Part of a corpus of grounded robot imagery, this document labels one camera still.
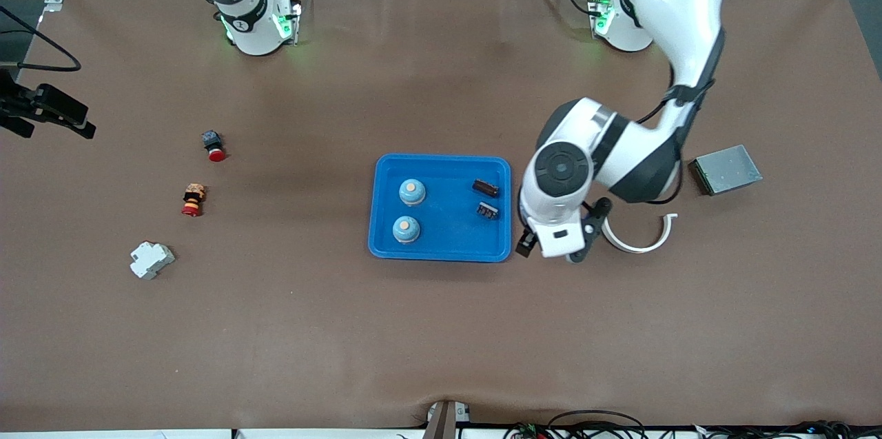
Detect blue dome bell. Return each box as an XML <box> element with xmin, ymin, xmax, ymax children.
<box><xmin>398</xmin><ymin>178</ymin><xmax>427</xmax><ymax>207</ymax></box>
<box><xmin>392</xmin><ymin>216</ymin><xmax>421</xmax><ymax>245</ymax></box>

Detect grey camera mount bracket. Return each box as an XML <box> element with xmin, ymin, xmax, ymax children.
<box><xmin>424</xmin><ymin>401</ymin><xmax>471</xmax><ymax>439</ymax></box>

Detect red push button black body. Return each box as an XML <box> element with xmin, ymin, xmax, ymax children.
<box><xmin>201</xmin><ymin>130</ymin><xmax>227</xmax><ymax>163</ymax></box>

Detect black cable bundle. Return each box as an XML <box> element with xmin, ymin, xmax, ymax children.
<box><xmin>503</xmin><ymin>410</ymin><xmax>882</xmax><ymax>439</ymax></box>

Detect white half-ring bracket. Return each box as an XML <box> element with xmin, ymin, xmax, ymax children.
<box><xmin>601</xmin><ymin>213</ymin><xmax>679</xmax><ymax>254</ymax></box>

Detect blue plastic tray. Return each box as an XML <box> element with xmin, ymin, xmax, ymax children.
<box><xmin>367</xmin><ymin>153</ymin><xmax>513</xmax><ymax>263</ymax></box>

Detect red and yellow emergency button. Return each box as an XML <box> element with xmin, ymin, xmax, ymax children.
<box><xmin>181</xmin><ymin>183</ymin><xmax>207</xmax><ymax>218</ymax></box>

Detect grey metal box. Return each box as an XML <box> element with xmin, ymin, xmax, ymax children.
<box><xmin>689</xmin><ymin>144</ymin><xmax>764</xmax><ymax>196</ymax></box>

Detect white circuit breaker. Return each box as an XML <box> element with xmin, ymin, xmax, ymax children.
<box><xmin>130</xmin><ymin>241</ymin><xmax>176</xmax><ymax>280</ymax></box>

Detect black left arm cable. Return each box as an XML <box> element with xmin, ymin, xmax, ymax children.
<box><xmin>637</xmin><ymin>77</ymin><xmax>717</xmax><ymax>205</ymax></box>

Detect brown table mat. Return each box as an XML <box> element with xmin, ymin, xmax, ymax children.
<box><xmin>0</xmin><ymin>0</ymin><xmax>882</xmax><ymax>433</ymax></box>

